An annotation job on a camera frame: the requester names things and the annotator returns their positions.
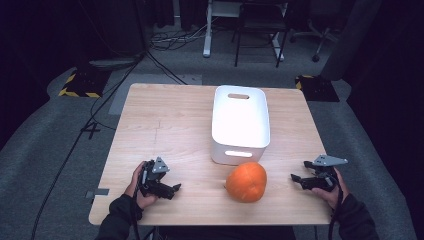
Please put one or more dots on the white desk frame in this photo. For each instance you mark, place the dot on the white desk frame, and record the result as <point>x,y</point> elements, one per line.
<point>208,30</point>

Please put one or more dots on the grey curtain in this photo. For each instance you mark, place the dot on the grey curtain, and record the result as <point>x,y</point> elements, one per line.
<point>350,40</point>

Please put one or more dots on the black metal chair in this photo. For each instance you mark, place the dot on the black metal chair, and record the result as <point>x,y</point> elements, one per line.
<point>260,20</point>

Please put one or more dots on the yellow-black striped floor plate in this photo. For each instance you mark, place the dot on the yellow-black striped floor plate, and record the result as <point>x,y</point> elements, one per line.
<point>85,85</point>
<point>316,88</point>

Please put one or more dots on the white plastic storage bin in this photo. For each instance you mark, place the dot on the white plastic storage bin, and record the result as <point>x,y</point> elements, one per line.
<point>240,123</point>

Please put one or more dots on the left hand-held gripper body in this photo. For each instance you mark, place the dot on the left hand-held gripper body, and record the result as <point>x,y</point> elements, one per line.
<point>159,165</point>

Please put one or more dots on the orange pumpkin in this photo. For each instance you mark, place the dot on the orange pumpkin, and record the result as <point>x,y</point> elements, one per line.
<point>246,181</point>

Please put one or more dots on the grey tape strip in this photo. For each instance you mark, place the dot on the grey tape strip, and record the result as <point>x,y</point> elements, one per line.
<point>100,192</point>

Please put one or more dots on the person's left hand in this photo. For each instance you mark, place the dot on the person's left hand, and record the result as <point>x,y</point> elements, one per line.
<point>141,200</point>

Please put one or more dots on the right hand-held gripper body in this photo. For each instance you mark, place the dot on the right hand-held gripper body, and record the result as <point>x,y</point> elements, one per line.
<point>328,161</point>

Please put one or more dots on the grey flat stand base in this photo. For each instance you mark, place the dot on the grey flat stand base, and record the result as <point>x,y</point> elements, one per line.
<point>113,62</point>

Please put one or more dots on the person's right hand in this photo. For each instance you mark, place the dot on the person's right hand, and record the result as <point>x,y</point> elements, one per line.
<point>333,196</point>

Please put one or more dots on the office chair wheeled base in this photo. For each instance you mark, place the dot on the office chair wheeled base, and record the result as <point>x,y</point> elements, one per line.
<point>320,36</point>

